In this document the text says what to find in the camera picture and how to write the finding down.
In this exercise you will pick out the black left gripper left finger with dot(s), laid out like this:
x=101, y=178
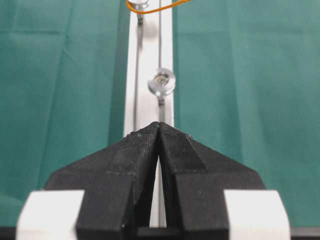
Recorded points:
x=118, y=183

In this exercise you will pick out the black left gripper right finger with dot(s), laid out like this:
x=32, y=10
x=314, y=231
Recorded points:
x=194, y=178

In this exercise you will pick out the yellow orange rubber band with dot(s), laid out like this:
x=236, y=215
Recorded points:
x=159, y=9

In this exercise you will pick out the lower metal pulley shaft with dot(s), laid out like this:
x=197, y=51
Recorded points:
x=162, y=85

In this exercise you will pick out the metal pulley shaft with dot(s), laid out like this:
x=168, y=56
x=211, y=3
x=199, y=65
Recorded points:
x=140, y=6
x=162, y=85

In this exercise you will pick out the upper metal pulley shaft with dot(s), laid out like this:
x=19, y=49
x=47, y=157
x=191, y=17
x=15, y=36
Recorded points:
x=140, y=6

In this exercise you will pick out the green table cloth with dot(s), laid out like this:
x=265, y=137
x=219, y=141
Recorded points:
x=248, y=86

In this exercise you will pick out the aluminium extrusion rail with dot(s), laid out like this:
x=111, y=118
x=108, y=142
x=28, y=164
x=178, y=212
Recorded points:
x=150, y=47

